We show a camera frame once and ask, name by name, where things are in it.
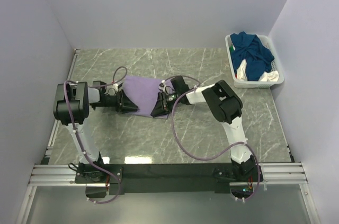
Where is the purple t shirt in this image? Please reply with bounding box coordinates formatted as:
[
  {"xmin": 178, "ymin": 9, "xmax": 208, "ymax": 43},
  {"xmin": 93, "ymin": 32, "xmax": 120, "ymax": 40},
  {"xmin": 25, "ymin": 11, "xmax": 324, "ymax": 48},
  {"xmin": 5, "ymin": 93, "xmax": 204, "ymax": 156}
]
[{"xmin": 122, "ymin": 75, "xmax": 162, "ymax": 118}]

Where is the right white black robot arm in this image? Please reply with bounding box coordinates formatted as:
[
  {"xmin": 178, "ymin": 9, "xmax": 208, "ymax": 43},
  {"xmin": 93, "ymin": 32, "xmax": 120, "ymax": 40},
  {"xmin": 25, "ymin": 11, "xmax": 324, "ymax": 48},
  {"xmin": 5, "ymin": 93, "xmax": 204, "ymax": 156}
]
[{"xmin": 150, "ymin": 75, "xmax": 260, "ymax": 177}]

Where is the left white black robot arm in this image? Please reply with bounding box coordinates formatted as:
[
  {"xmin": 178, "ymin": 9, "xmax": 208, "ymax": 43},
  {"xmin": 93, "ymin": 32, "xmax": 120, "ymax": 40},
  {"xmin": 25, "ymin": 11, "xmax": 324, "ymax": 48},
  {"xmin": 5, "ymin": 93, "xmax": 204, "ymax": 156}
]
[{"xmin": 53, "ymin": 80, "xmax": 138, "ymax": 174}]

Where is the white cloth in basket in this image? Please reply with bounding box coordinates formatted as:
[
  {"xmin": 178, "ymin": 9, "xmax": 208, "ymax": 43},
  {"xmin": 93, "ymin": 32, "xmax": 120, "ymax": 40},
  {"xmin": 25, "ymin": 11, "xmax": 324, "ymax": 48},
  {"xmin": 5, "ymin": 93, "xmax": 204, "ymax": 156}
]
[{"xmin": 235, "ymin": 59, "xmax": 279, "ymax": 82}]

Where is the black base beam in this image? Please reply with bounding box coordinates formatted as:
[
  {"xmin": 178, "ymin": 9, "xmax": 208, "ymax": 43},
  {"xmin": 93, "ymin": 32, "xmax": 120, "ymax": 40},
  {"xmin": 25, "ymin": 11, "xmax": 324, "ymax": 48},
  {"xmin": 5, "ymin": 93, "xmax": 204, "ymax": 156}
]
[{"xmin": 75, "ymin": 163, "xmax": 263, "ymax": 195}]

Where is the blue t shirt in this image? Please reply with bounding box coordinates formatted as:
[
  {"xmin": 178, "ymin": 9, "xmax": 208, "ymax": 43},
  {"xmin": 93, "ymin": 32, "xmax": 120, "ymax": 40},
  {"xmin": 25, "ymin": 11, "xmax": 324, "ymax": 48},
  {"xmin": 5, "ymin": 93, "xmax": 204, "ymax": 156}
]
[{"xmin": 230, "ymin": 32, "xmax": 274, "ymax": 81}]

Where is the white laundry basket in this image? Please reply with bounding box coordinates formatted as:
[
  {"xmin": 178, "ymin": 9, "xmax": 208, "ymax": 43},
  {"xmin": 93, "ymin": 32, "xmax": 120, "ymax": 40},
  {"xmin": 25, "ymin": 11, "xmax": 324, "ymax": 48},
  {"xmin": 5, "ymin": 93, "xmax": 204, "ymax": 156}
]
[{"xmin": 225, "ymin": 32, "xmax": 284, "ymax": 88}]

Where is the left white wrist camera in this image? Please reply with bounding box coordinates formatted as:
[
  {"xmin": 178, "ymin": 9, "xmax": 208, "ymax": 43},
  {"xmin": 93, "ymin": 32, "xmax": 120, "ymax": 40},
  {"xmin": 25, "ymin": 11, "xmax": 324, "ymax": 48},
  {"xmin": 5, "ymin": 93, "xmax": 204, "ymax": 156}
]
[{"xmin": 110, "ymin": 83, "xmax": 123, "ymax": 93}]

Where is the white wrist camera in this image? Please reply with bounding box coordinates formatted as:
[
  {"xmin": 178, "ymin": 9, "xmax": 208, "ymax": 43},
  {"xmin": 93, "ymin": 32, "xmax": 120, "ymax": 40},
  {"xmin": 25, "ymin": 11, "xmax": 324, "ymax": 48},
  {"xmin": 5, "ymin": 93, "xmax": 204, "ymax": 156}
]
[
  {"xmin": 110, "ymin": 83, "xmax": 123, "ymax": 93},
  {"xmin": 158, "ymin": 80, "xmax": 169, "ymax": 94}
]

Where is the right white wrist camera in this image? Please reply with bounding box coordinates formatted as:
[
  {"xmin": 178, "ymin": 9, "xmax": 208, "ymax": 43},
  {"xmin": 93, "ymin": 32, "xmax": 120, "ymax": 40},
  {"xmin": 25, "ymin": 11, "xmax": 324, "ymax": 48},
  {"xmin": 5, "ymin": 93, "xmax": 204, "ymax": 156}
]
[{"xmin": 158, "ymin": 80, "xmax": 169, "ymax": 94}]

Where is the aluminium rail frame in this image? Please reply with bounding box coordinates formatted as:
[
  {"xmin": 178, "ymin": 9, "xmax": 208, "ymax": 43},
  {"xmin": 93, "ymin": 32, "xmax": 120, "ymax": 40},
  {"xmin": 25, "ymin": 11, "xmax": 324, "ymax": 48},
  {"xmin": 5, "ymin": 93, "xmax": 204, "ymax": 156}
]
[{"xmin": 14, "ymin": 49, "xmax": 321, "ymax": 224}]

